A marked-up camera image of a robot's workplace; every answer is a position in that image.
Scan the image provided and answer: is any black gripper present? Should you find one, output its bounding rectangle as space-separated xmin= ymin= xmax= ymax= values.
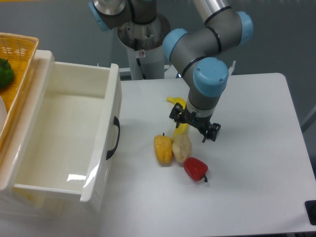
xmin=169 ymin=101 xmax=221 ymax=143

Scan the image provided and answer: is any pale round bread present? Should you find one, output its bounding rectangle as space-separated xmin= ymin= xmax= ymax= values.
xmin=172 ymin=134 xmax=191 ymax=163

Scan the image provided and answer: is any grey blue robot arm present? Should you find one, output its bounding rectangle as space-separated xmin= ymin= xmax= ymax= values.
xmin=88 ymin=0 xmax=253 ymax=141

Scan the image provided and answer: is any yellow banana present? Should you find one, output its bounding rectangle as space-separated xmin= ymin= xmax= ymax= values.
xmin=166 ymin=97 xmax=188 ymax=141

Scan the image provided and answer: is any yellow bell pepper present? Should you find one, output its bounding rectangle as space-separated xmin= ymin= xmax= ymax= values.
xmin=154 ymin=133 xmax=172 ymax=166

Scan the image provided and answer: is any red bell pepper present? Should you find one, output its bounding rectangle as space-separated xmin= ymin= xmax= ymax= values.
xmin=184 ymin=157 xmax=208 ymax=183

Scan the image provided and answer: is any white open drawer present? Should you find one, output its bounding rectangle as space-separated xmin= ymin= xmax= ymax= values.
xmin=13 ymin=62 xmax=122 ymax=202

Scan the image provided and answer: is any black corner object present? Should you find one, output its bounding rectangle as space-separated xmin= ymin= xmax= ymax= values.
xmin=305 ymin=200 xmax=316 ymax=226

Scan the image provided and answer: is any yellow woven basket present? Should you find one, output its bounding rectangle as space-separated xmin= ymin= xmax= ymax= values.
xmin=0 ymin=33 xmax=39 ymax=147

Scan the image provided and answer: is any green bell pepper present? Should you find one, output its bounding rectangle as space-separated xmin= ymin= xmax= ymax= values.
xmin=0 ymin=58 xmax=15 ymax=89

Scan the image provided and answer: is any black drawer handle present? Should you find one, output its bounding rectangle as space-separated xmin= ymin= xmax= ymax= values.
xmin=106 ymin=116 xmax=120 ymax=160

